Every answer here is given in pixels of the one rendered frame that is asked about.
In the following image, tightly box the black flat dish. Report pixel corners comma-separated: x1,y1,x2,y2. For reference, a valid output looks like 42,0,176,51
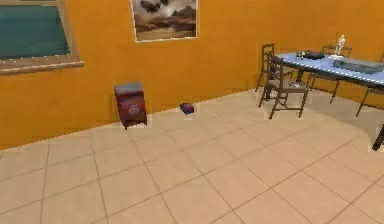
295,50,326,61

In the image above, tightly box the small blue red box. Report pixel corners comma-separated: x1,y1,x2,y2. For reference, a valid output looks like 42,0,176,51
179,102,195,116

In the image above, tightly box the dark wooden chair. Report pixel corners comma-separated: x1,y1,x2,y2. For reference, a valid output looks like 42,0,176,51
258,55,310,120
255,42,294,93
355,51,384,118
308,44,353,105

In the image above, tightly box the grey flat laptop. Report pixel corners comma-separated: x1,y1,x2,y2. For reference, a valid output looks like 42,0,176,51
332,57,384,75

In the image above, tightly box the dark red bin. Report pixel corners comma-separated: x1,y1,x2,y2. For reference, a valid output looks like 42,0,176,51
113,82,149,131

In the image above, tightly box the white figure statue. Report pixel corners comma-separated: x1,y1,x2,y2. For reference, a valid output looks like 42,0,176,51
330,34,347,60

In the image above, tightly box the framed cloudy landscape picture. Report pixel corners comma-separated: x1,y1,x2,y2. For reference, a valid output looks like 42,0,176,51
130,0,199,44

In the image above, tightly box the window with wooden frame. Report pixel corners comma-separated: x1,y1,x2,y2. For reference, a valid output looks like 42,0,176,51
0,0,85,76

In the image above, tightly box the blue top dining table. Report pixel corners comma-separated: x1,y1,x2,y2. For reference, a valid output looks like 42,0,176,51
275,51,384,152

